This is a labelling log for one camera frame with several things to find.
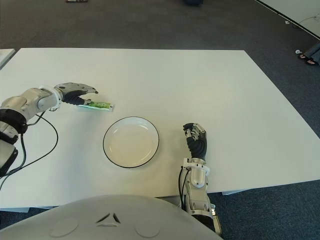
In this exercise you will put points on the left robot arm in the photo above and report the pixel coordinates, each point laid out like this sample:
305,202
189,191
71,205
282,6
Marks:
25,102

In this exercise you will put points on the colourful flat item on floor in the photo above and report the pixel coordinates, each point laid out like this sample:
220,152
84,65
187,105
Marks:
76,1

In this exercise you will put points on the dark object on floor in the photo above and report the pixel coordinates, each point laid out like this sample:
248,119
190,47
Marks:
193,2

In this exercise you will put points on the grey robot torso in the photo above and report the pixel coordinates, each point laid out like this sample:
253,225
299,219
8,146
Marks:
107,220

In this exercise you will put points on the grey trouser leg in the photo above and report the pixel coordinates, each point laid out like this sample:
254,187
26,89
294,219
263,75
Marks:
314,51

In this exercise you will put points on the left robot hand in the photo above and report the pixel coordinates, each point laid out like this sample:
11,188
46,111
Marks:
72,90

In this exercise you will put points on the white desk with black edge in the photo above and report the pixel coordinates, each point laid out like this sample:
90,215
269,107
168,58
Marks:
300,10

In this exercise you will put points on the neighbouring white table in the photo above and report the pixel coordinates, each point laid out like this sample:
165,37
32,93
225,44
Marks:
5,57

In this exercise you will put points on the foot in black sandal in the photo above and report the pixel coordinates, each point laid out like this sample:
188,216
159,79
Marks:
303,56
311,62

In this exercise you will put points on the white plate with black rim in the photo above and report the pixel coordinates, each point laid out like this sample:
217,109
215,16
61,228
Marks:
131,142

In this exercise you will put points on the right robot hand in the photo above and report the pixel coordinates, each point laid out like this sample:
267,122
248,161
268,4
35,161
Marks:
198,146

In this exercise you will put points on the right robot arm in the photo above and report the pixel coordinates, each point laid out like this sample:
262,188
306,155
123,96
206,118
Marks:
197,177

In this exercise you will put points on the green toothpaste tube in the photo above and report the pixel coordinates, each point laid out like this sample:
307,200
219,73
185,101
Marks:
102,105

